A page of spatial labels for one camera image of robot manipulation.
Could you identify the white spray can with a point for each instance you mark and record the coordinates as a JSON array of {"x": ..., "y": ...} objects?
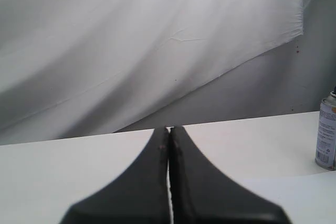
[{"x": 325, "y": 148}]

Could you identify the white backdrop sheet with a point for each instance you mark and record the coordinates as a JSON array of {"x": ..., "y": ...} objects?
[{"x": 77, "y": 67}]

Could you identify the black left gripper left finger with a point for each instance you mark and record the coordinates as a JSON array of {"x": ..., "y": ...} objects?
[{"x": 138, "y": 195}]

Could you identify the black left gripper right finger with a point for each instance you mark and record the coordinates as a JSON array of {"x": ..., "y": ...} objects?
[{"x": 201, "y": 193}]

